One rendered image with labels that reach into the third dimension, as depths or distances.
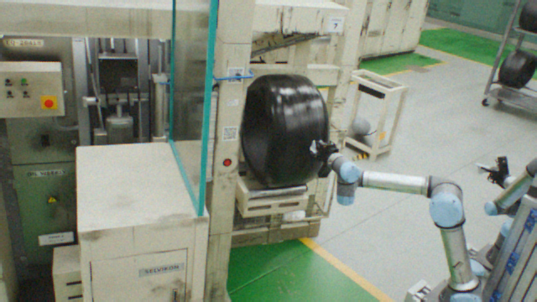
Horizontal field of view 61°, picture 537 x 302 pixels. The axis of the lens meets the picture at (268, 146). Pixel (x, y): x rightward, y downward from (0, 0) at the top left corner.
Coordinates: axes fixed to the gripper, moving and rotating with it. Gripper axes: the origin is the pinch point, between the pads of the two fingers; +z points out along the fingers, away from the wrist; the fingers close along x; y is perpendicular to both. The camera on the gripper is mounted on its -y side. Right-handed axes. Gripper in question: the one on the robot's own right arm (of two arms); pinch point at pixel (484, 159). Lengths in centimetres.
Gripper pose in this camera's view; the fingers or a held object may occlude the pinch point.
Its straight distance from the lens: 291.5
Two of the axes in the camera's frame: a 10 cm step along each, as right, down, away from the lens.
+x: 9.6, -1.4, 2.4
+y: 0.1, 8.8, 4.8
